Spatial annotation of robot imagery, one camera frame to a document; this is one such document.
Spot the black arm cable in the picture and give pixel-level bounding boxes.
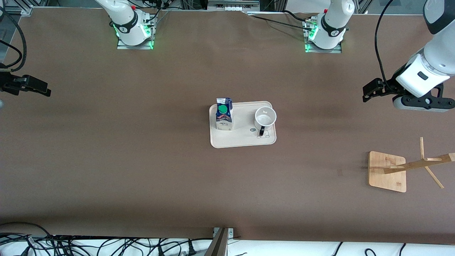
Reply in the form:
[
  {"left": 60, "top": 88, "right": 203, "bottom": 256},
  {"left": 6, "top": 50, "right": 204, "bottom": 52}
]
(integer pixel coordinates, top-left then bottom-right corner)
[
  {"left": 0, "top": 6, "right": 27, "bottom": 72},
  {"left": 374, "top": 0, "right": 396, "bottom": 86}
]

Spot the black cable across table edge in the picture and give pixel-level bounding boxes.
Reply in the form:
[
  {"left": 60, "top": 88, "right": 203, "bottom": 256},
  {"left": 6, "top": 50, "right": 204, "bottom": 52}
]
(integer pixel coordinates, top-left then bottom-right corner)
[{"left": 248, "top": 10, "right": 309, "bottom": 31}]

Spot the aluminium profile bar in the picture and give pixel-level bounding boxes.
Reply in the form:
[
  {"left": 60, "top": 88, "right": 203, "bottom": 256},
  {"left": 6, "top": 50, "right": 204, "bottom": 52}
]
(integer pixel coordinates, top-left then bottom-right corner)
[{"left": 204, "top": 228, "right": 234, "bottom": 256}]

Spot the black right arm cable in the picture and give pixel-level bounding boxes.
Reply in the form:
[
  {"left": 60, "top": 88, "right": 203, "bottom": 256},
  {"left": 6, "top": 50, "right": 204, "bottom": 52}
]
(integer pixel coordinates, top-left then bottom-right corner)
[{"left": 0, "top": 6, "right": 27, "bottom": 72}]

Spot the black looping floor cable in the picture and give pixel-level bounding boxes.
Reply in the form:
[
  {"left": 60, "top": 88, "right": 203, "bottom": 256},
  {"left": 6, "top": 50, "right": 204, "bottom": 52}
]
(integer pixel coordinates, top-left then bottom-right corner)
[{"left": 0, "top": 222, "right": 57, "bottom": 256}]

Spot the blue milk carton green cap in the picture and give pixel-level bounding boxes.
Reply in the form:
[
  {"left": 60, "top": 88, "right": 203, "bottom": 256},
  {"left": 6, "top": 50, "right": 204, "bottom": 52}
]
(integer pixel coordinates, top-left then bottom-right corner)
[{"left": 215, "top": 98, "right": 234, "bottom": 131}]

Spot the tangled black cable bundle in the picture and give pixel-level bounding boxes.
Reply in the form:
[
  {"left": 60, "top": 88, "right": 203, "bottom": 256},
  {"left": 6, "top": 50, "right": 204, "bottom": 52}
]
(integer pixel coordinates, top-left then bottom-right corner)
[{"left": 53, "top": 235, "right": 199, "bottom": 256}]

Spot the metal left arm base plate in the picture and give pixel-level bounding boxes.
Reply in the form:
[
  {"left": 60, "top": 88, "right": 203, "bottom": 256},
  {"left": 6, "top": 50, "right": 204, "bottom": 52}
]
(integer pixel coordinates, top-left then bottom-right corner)
[{"left": 304, "top": 18, "right": 343, "bottom": 54}]

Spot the white mug black handle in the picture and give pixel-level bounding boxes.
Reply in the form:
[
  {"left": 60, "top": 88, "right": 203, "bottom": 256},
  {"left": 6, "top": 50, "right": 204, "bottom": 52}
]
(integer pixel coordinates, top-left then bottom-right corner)
[{"left": 254, "top": 106, "right": 277, "bottom": 137}]

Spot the grey metal bracket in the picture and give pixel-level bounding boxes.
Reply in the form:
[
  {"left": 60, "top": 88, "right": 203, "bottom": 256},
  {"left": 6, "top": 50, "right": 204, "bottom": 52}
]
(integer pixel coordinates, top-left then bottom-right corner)
[{"left": 207, "top": 0, "right": 261, "bottom": 12}]

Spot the beige rectangular serving tray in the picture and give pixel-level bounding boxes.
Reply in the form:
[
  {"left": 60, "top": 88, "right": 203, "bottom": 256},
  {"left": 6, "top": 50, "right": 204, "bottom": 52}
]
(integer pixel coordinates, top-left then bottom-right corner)
[{"left": 209, "top": 101, "right": 277, "bottom": 149}]

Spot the grey metal frame rail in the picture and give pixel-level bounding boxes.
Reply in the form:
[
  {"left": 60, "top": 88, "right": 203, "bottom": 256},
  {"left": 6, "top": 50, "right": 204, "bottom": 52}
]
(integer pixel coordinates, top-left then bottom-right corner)
[{"left": 0, "top": 4, "right": 33, "bottom": 17}]

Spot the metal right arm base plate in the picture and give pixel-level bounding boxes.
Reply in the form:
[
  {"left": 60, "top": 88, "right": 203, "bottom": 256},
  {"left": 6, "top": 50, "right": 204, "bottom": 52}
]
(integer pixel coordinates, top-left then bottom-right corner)
[{"left": 117, "top": 21, "right": 155, "bottom": 50}]

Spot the wooden cup hanging rack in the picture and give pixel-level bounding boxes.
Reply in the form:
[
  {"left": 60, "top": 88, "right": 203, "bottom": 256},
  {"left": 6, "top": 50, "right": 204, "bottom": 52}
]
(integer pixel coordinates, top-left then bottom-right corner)
[{"left": 368, "top": 137, "right": 455, "bottom": 193}]

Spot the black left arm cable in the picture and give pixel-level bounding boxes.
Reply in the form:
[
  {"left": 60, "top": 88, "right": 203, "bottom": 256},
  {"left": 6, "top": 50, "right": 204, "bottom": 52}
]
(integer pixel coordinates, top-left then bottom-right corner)
[{"left": 374, "top": 0, "right": 396, "bottom": 86}]

